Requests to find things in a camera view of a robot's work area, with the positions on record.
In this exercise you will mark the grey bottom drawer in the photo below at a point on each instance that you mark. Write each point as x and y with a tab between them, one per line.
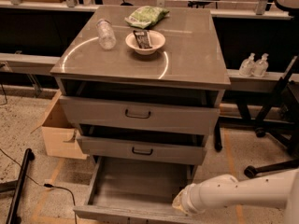
125	191

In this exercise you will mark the grey drawer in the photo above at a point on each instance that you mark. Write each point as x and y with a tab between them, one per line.
125	191
144	151
140	116

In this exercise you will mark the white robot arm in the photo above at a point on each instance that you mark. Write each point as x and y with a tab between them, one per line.
277	191

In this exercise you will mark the grey drawer cabinet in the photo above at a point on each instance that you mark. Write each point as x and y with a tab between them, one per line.
188	70

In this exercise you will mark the grey middle drawer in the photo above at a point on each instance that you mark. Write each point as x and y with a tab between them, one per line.
144	151

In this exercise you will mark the grey top drawer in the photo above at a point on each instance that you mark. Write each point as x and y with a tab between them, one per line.
140	116

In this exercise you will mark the white bowl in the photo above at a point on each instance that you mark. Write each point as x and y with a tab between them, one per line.
157	40

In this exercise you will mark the dark snack bar wrapper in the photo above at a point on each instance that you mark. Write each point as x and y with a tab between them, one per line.
142	38

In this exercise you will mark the clear plastic jar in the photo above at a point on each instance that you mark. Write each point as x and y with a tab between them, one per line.
106	36

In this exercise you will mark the green chip bag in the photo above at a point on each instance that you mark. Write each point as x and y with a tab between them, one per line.
146	16

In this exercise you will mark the cardboard box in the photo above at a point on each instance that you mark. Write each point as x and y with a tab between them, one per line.
58	134

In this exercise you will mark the left sanitizer pump bottle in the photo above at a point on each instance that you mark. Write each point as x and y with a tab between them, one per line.
246	66

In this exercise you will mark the sanitizer pump bottle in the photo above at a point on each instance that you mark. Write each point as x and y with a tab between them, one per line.
246	66
260	66

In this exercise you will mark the right sanitizer pump bottle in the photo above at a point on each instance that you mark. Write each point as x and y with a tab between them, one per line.
260	66

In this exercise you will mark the black office chair base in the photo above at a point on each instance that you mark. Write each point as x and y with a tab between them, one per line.
279	117

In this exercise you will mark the black stand leg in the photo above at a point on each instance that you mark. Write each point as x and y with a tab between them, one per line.
16	187

